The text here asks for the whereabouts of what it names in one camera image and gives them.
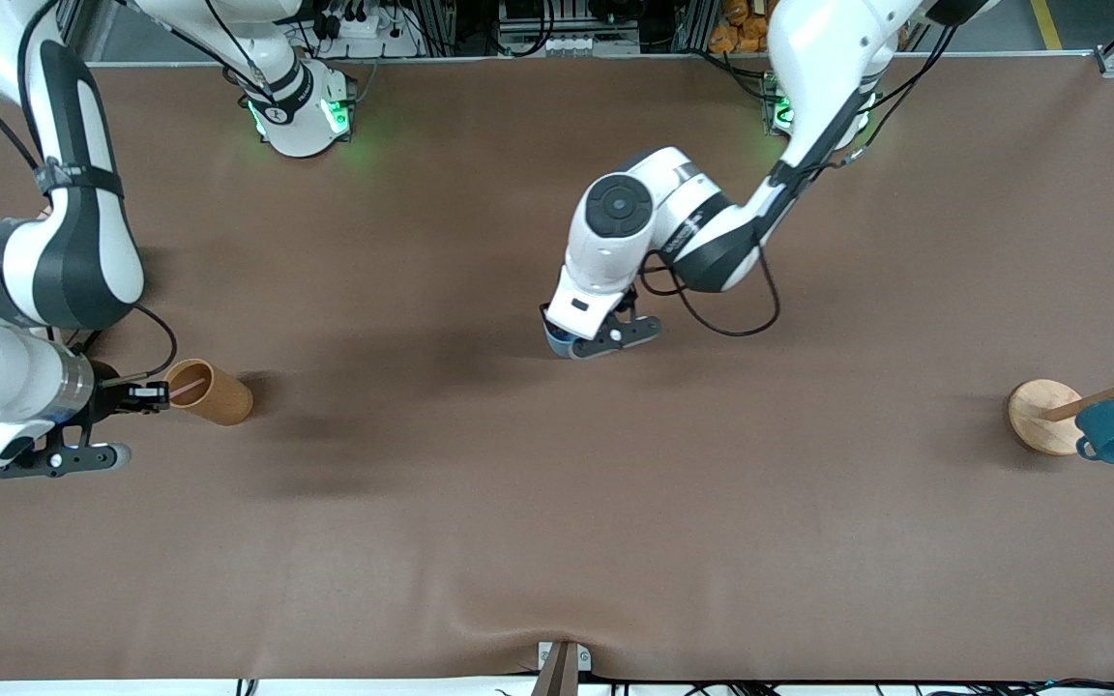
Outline blue plastic cup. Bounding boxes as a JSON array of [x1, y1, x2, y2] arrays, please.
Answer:
[[544, 325, 599, 361]]

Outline brown wooden cylinder holder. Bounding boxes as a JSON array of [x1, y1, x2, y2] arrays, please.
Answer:
[[164, 358, 255, 427]]

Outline brown table mat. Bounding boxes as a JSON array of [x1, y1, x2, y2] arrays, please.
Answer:
[[0, 53, 1114, 683]]

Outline orange snack packets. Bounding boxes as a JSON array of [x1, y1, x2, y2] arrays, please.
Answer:
[[709, 0, 778, 55]]

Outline white power strip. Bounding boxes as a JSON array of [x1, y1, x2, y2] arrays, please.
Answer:
[[317, 0, 425, 59]]

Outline wooden mug tree stand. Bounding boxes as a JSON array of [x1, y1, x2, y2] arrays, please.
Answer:
[[1007, 346, 1114, 457]]

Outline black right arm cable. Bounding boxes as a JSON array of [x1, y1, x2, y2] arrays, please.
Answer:
[[0, 0, 278, 388]]

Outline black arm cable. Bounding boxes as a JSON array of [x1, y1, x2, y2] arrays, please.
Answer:
[[636, 19, 959, 338], [0, 0, 278, 388]]

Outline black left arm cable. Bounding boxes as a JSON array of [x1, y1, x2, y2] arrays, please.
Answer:
[[636, 19, 959, 338]]

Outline grey metal camera bracket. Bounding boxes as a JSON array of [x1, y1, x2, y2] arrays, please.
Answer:
[[530, 640, 593, 696]]

